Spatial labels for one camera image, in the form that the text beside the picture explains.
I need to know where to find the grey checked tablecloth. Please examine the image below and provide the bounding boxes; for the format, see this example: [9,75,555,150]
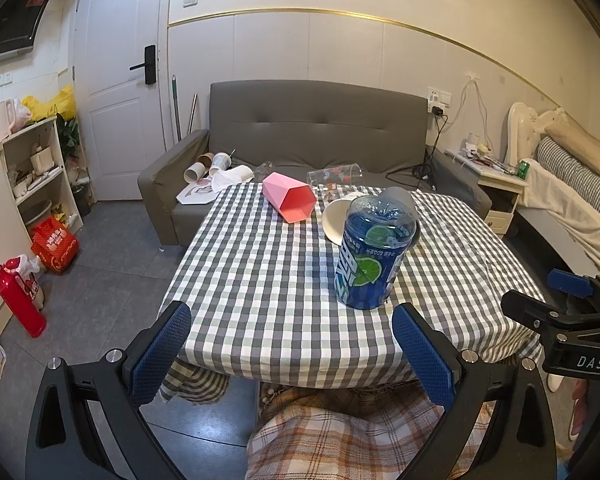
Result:
[157,180,548,406]

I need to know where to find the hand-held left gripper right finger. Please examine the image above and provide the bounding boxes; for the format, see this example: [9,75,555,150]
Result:
[392,302,561,480]

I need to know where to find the black door lock handle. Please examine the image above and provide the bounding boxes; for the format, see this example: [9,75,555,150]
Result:
[129,45,157,84]

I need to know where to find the white electric kettle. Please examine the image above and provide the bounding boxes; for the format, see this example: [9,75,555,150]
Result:
[0,100,19,144]

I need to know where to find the printed paper bag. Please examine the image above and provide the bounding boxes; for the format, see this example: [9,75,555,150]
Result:
[176,176,219,206]

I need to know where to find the red thermos flask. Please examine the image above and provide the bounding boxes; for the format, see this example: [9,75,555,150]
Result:
[0,257,47,339]

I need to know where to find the beige pillow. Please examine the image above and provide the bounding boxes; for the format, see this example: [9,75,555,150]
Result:
[545,121,600,184]

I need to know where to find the blue soda bottle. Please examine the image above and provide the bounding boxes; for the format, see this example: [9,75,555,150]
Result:
[334,186,421,310]

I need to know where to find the pink hexagonal cup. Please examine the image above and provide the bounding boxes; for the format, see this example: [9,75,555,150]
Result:
[262,172,318,224]

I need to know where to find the orange plaid blanket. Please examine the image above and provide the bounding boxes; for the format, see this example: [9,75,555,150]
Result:
[246,384,497,480]

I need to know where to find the green mop handle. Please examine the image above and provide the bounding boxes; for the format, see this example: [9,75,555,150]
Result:
[171,75,183,142]

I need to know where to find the pink slipper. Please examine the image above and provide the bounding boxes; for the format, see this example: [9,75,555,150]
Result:
[568,379,587,442]

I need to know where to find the white cable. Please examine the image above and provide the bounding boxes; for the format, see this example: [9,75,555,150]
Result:
[459,74,497,153]

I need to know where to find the white bed blanket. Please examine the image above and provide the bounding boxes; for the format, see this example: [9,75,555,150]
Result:
[516,160,600,282]

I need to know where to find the red gift box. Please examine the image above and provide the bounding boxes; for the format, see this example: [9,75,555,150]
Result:
[31,217,80,275]

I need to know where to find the white nightstand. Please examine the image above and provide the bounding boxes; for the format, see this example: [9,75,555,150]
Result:
[445,147,529,239]

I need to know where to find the white paper bowl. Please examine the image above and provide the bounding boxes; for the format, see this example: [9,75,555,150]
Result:
[322,198,354,246]

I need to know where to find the clear printed glass cup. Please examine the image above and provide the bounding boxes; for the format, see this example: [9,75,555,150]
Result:
[306,163,365,194]

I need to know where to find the black charger cable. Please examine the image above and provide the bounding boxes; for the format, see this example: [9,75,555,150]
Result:
[386,106,449,184]

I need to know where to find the white bed headboard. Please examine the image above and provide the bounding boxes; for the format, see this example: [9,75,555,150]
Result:
[506,102,567,162]

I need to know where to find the grey sofa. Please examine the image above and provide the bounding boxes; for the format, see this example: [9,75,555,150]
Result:
[137,80,493,247]

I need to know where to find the yellow plastic bag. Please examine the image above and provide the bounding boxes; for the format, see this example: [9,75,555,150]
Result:
[22,85,77,122]

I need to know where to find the green plant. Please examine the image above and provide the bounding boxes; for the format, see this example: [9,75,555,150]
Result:
[56,117,81,162]

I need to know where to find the white door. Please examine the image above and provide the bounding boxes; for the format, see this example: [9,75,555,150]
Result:
[72,0,174,202]

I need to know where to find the crumpled white tissue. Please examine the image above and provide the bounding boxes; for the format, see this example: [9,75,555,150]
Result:
[209,164,255,192]

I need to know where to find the striped pillow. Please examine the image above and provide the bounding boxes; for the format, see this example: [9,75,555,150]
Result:
[536,136,600,224]

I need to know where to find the white shelf cabinet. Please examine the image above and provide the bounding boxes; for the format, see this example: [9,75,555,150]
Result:
[0,115,85,311]

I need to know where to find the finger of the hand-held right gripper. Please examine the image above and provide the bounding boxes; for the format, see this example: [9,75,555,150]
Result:
[547,268,600,311]
[501,289,600,342]

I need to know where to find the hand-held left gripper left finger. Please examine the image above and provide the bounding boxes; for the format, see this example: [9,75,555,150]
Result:
[25,301,193,480]

